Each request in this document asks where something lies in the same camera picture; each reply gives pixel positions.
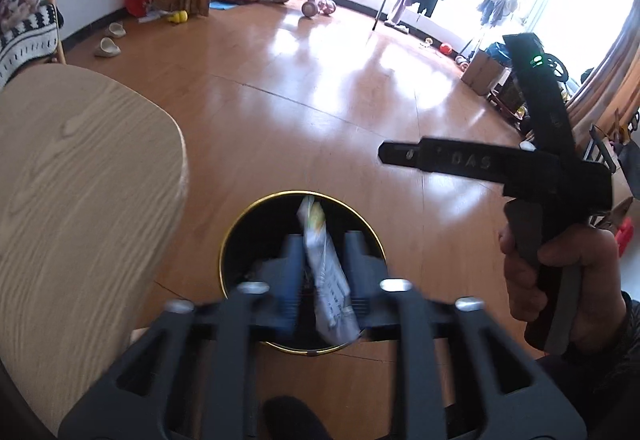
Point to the blue floor mat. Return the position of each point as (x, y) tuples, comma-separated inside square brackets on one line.
[(222, 5)]

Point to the brown cardboard box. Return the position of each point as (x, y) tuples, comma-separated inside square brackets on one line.
[(480, 70)]

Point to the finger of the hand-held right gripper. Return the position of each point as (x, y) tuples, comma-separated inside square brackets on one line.
[(400, 154)]

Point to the red plastic toy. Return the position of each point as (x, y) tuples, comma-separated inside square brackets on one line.
[(625, 237)]

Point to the beige window curtain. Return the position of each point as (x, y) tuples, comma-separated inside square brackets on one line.
[(605, 80)]

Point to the beige slipper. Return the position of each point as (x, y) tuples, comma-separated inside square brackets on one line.
[(107, 48), (116, 30)]

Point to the blue hanging clothes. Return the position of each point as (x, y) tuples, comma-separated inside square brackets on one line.
[(497, 0)]

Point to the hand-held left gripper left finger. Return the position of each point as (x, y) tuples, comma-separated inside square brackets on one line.
[(295, 280)]

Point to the person's black shoe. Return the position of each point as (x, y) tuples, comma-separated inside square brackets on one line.
[(295, 420)]

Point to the white printed plastic wrapper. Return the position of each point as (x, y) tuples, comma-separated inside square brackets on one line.
[(325, 280)]

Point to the black round trash bin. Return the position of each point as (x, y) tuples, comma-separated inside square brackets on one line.
[(260, 230)]

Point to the white paper sheet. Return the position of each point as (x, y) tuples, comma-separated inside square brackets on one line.
[(150, 17)]

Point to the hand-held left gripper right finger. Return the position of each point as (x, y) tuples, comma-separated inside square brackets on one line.
[(354, 270)]

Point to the red ball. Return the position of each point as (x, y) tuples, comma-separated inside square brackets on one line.
[(446, 49)]

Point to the person's right hand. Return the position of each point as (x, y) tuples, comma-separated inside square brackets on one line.
[(597, 270)]

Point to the clothes drying rack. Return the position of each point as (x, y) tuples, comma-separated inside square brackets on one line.
[(472, 45)]

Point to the person's right forearm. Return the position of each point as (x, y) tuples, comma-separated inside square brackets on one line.
[(610, 385)]

